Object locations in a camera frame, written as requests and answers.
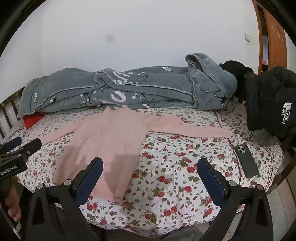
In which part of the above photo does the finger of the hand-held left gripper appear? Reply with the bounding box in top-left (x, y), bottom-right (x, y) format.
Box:
top-left (13, 138), bottom-right (43, 161)
top-left (0, 137), bottom-right (23, 154)

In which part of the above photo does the person's left hand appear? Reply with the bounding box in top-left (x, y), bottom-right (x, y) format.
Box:
top-left (0, 176), bottom-right (23, 223)

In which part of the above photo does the wooden bed headboard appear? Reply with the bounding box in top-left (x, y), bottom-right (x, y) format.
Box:
top-left (0, 87), bottom-right (26, 139)

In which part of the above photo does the red cloth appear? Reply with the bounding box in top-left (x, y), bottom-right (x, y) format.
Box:
top-left (23, 112), bottom-right (45, 128)

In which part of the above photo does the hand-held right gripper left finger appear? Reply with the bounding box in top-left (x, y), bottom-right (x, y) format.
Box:
top-left (26, 157), bottom-right (109, 241)

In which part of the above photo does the grey printed blanket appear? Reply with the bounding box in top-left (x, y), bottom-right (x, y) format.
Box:
top-left (17, 53), bottom-right (238, 118)

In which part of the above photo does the grey smartphone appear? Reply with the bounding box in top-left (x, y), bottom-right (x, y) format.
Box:
top-left (234, 144), bottom-right (259, 178)

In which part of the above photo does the black puffer jacket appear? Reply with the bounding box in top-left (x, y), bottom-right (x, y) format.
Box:
top-left (243, 66), bottom-right (296, 142)

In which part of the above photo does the wooden door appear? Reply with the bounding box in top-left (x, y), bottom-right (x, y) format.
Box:
top-left (252, 0), bottom-right (288, 76)

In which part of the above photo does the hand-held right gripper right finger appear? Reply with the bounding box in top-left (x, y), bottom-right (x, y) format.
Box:
top-left (197, 158), bottom-right (278, 241)

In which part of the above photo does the pink knit sweater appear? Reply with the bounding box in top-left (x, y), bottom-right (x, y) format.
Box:
top-left (40, 106), bottom-right (232, 202)

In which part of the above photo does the floral bed sheet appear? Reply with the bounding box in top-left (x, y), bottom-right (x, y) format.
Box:
top-left (0, 102), bottom-right (284, 237)

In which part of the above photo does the black garment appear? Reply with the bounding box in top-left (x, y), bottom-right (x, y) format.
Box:
top-left (218, 60), bottom-right (255, 78)

